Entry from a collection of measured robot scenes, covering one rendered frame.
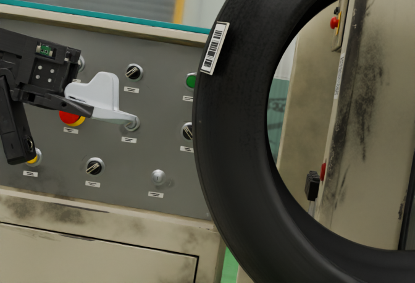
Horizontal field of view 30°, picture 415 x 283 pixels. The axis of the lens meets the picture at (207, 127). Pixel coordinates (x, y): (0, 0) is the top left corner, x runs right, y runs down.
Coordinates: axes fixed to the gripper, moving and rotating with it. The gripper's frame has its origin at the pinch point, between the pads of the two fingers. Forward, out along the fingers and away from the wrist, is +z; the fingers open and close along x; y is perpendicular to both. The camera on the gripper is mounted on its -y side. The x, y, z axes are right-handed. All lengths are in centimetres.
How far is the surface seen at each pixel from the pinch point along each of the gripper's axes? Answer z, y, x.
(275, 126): 29, -29, 888
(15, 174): -29, -21, 57
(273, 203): 20.4, -3.1, -11.8
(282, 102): 29, 3, 888
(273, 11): 14.7, 17.1, -11.4
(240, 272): 19.7, -19.6, 23.6
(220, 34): 9.7, 13.2, -10.8
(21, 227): -24, -30, 52
